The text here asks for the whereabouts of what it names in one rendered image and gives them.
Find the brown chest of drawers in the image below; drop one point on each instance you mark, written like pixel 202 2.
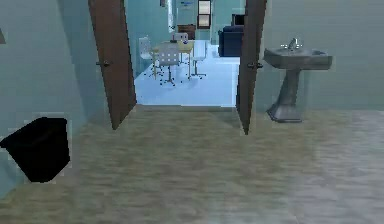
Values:
pixel 186 30

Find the black television set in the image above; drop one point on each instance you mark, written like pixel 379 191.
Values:
pixel 238 19

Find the yellow dining table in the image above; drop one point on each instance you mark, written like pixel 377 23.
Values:
pixel 181 50

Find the brown room door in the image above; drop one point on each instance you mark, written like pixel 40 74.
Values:
pixel 111 56
pixel 250 60

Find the dark blue sofa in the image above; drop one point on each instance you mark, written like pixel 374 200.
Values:
pixel 230 40

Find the dark framed window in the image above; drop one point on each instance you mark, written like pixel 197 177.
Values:
pixel 204 14

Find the black waste bin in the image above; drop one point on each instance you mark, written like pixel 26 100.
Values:
pixel 40 150

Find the grey pedestal sink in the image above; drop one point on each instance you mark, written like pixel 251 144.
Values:
pixel 293 63

